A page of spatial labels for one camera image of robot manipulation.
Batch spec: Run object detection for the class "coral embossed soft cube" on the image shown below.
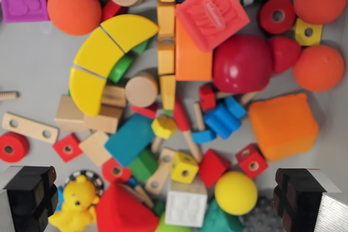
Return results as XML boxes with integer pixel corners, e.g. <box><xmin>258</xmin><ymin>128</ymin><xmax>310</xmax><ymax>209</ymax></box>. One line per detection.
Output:
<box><xmin>175</xmin><ymin>0</ymin><xmax>251</xmax><ymax>53</ymax></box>

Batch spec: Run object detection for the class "yellow cube with hole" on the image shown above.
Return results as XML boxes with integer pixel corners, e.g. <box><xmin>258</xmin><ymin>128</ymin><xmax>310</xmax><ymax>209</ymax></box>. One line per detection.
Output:
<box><xmin>294</xmin><ymin>17</ymin><xmax>324</xmax><ymax>47</ymax></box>

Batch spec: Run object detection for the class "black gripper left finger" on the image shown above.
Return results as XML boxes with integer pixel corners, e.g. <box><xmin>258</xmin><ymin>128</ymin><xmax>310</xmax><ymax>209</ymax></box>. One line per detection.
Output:
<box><xmin>0</xmin><ymin>165</ymin><xmax>59</xmax><ymax>232</ymax></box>

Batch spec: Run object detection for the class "red cube with holes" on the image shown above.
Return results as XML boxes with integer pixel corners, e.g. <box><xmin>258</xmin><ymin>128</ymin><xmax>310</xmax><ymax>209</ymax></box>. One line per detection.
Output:
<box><xmin>235</xmin><ymin>143</ymin><xmax>269</xmax><ymax>179</ymax></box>

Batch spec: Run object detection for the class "green wooden block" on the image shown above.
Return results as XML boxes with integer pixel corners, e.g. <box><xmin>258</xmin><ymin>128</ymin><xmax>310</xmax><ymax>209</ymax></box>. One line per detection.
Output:
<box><xmin>127</xmin><ymin>148</ymin><xmax>159</xmax><ymax>183</ymax></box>

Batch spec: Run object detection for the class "small red nut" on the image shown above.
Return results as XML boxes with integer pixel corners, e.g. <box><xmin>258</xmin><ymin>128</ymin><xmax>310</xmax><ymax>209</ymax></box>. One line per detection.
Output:
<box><xmin>198</xmin><ymin>84</ymin><xmax>218</xmax><ymax>112</ymax></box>

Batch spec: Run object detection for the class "wooden stick blue tip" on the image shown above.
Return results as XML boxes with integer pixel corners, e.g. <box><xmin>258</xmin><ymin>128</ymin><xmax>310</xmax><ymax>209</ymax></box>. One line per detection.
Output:
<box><xmin>119</xmin><ymin>177</ymin><xmax>155</xmax><ymax>209</ymax></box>

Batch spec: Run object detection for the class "wooden bar with holes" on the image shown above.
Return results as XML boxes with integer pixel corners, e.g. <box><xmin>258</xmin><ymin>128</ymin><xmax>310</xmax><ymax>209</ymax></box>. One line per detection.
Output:
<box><xmin>145</xmin><ymin>147</ymin><xmax>175</xmax><ymax>196</ymax></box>
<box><xmin>1</xmin><ymin>111</ymin><xmax>60</xmax><ymax>145</ymax></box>

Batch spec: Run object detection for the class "red wooden wheel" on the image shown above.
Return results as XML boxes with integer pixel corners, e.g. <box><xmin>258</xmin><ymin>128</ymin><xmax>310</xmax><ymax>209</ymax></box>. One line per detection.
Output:
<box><xmin>258</xmin><ymin>0</ymin><xmax>296</xmax><ymax>35</ymax></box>
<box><xmin>0</xmin><ymin>131</ymin><xmax>30</xmax><ymax>164</ymax></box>
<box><xmin>101</xmin><ymin>158</ymin><xmax>133</xmax><ymax>184</ymax></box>

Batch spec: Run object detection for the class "small blue block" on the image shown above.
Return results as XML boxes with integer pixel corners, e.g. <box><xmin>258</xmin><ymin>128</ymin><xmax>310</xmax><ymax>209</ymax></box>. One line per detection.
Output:
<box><xmin>191</xmin><ymin>129</ymin><xmax>218</xmax><ymax>145</ymax></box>

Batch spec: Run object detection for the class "thin wooden dowel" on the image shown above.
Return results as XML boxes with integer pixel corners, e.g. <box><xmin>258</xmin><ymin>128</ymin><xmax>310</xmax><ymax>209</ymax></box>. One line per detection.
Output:
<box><xmin>192</xmin><ymin>102</ymin><xmax>206</xmax><ymax>133</ymax></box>

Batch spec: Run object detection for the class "short wooden stick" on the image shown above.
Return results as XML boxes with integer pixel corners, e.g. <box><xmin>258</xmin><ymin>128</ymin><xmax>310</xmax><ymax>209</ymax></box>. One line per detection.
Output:
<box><xmin>240</xmin><ymin>91</ymin><xmax>258</xmax><ymax>106</ymax></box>

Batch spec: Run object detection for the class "orange wooden block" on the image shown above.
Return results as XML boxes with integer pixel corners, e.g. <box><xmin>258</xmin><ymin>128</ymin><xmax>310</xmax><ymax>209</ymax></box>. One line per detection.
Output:
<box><xmin>175</xmin><ymin>18</ymin><xmax>215</xmax><ymax>82</ymax></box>

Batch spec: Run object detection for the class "green wooden arch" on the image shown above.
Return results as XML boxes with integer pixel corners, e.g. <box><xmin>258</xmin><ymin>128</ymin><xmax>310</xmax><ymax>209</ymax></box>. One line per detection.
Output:
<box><xmin>108</xmin><ymin>40</ymin><xmax>150</xmax><ymax>84</ymax></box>

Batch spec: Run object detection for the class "red wooden block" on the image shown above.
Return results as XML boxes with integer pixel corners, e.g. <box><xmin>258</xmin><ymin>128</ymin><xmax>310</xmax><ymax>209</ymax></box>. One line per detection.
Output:
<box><xmin>101</xmin><ymin>0</ymin><xmax>129</xmax><ymax>23</ymax></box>

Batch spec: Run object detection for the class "orange foam cube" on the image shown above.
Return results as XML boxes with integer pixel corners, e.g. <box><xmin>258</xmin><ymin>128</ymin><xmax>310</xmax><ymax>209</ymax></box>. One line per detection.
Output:
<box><xmin>247</xmin><ymin>92</ymin><xmax>320</xmax><ymax>162</ymax></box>

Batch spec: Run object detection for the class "yellow nut on bolt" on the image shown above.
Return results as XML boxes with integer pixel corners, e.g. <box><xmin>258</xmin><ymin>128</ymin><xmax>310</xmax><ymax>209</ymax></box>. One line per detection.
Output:
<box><xmin>150</xmin><ymin>114</ymin><xmax>178</xmax><ymax>154</ymax></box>

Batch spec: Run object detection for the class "yellow ball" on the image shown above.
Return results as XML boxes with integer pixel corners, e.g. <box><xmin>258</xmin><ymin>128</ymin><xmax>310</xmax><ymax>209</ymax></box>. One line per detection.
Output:
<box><xmin>213</xmin><ymin>171</ymin><xmax>259</xmax><ymax>216</ymax></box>

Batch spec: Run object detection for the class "yellow banana end slice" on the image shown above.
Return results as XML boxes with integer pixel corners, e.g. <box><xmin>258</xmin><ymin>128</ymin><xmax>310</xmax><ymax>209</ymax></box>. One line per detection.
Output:
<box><xmin>69</xmin><ymin>64</ymin><xmax>109</xmax><ymax>117</ymax></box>

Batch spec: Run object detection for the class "light green toy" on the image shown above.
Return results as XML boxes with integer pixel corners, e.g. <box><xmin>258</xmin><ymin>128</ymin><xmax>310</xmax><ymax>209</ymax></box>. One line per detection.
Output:
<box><xmin>156</xmin><ymin>212</ymin><xmax>191</xmax><ymax>232</ymax></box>

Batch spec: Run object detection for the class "large red soft block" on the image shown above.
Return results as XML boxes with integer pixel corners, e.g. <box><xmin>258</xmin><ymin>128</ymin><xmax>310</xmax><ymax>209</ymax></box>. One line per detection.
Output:
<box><xmin>95</xmin><ymin>181</ymin><xmax>160</xmax><ymax>232</ymax></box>

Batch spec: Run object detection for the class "red handled wooden screwdriver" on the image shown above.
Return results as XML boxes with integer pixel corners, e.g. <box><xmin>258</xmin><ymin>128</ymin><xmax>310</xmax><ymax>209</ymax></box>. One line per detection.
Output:
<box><xmin>173</xmin><ymin>98</ymin><xmax>204</xmax><ymax>162</ymax></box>

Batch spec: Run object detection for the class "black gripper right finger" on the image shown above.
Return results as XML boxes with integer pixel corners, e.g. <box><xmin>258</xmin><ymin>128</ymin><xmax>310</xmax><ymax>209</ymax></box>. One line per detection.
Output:
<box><xmin>271</xmin><ymin>168</ymin><xmax>348</xmax><ymax>232</ymax></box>

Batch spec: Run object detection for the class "flat red block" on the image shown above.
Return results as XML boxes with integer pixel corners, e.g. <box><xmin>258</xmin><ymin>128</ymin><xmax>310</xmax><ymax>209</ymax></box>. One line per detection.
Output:
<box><xmin>129</xmin><ymin>102</ymin><xmax>159</xmax><ymax>119</ymax></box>

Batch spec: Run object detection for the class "grey bumpy ball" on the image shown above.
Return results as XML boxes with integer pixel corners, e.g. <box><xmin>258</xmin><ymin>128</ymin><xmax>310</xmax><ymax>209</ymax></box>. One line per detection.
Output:
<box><xmin>238</xmin><ymin>196</ymin><xmax>287</xmax><ymax>232</ymax></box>

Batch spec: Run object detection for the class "red cube with hole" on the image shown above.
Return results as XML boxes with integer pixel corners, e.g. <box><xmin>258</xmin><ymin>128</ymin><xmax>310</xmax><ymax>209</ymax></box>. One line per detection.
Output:
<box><xmin>52</xmin><ymin>133</ymin><xmax>84</xmax><ymax>164</ymax></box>

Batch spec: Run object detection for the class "yellow banana middle slice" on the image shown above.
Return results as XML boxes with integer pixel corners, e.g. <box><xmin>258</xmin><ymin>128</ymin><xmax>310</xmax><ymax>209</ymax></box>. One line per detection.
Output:
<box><xmin>73</xmin><ymin>27</ymin><xmax>126</xmax><ymax>74</ymax></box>

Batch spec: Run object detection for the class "plain red cube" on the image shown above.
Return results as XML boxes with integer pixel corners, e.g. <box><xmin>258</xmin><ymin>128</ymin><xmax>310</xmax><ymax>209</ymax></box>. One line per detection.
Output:
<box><xmin>197</xmin><ymin>148</ymin><xmax>232</xmax><ymax>189</ymax></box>

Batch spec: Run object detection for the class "yellow rubber duck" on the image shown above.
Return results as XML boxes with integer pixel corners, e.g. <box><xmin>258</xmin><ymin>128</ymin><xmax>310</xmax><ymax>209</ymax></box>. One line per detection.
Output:
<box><xmin>48</xmin><ymin>174</ymin><xmax>101</xmax><ymax>232</ymax></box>

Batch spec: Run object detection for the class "small wooden cylinder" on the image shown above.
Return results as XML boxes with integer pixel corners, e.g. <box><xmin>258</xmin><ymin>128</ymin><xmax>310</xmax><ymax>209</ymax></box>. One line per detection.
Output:
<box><xmin>125</xmin><ymin>70</ymin><xmax>160</xmax><ymax>108</ymax></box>

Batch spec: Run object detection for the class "teal soft toy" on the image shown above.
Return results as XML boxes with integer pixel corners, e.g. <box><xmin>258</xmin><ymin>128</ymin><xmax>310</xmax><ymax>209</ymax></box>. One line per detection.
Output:
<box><xmin>203</xmin><ymin>198</ymin><xmax>245</xmax><ymax>232</ymax></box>

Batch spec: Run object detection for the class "plain wooden block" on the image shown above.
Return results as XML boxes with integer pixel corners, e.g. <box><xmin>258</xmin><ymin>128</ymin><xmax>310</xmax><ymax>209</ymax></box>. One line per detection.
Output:
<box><xmin>53</xmin><ymin>94</ymin><xmax>88</xmax><ymax>133</ymax></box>
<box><xmin>101</xmin><ymin>84</ymin><xmax>128</xmax><ymax>108</ymax></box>
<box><xmin>83</xmin><ymin>105</ymin><xmax>123</xmax><ymax>135</ymax></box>
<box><xmin>78</xmin><ymin>129</ymin><xmax>113</xmax><ymax>167</ymax></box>

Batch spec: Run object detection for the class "large red apple half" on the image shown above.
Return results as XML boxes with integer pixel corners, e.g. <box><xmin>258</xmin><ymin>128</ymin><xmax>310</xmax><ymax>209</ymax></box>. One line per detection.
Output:
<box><xmin>212</xmin><ymin>34</ymin><xmax>275</xmax><ymax>93</ymax></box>

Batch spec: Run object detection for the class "small red apple piece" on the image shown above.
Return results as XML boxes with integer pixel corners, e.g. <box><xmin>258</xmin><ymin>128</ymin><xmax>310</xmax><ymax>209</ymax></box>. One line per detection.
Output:
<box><xmin>268</xmin><ymin>36</ymin><xmax>302</xmax><ymax>74</ymax></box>

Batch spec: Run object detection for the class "yellow cube with holes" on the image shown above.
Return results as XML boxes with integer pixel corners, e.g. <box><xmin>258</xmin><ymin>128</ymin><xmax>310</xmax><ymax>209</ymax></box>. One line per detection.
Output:
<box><xmin>169</xmin><ymin>151</ymin><xmax>200</xmax><ymax>184</ymax></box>

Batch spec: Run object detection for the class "white embossed soft cube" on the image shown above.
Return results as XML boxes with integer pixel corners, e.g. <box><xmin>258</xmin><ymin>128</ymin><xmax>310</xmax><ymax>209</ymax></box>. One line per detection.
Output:
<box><xmin>164</xmin><ymin>179</ymin><xmax>209</xmax><ymax>228</ymax></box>

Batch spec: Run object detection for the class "wooden screw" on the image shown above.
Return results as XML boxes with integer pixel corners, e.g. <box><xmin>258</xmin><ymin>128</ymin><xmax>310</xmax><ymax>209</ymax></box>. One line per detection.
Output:
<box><xmin>0</xmin><ymin>90</ymin><xmax>21</xmax><ymax>102</ymax></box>

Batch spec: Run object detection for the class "teal wooden block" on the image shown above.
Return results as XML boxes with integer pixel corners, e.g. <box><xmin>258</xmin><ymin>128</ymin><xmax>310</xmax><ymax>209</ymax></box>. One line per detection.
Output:
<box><xmin>104</xmin><ymin>113</ymin><xmax>164</xmax><ymax>168</ymax></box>

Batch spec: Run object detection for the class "black white striped ring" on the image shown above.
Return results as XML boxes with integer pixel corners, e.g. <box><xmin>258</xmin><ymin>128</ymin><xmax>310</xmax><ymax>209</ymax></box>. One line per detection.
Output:
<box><xmin>64</xmin><ymin>169</ymin><xmax>105</xmax><ymax>198</ymax></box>

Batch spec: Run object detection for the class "blue ridged toy piece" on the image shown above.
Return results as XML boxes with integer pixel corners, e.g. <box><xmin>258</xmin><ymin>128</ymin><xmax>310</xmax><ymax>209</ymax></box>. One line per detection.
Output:
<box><xmin>203</xmin><ymin>96</ymin><xmax>247</xmax><ymax>140</ymax></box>

